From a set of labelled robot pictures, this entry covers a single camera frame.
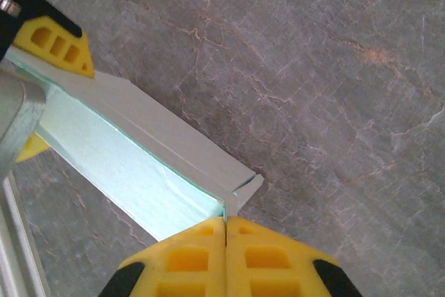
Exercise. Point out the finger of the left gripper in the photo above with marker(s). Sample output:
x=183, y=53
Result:
x=52, y=43
x=34, y=149

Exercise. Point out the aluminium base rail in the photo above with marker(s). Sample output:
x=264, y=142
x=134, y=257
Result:
x=14, y=241

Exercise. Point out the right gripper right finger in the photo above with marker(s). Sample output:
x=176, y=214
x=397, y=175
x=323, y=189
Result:
x=271, y=262

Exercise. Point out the light blue paper box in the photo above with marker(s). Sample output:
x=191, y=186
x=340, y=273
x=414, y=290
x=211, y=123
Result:
x=139, y=158

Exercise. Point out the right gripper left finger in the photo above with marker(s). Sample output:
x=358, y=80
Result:
x=187, y=258

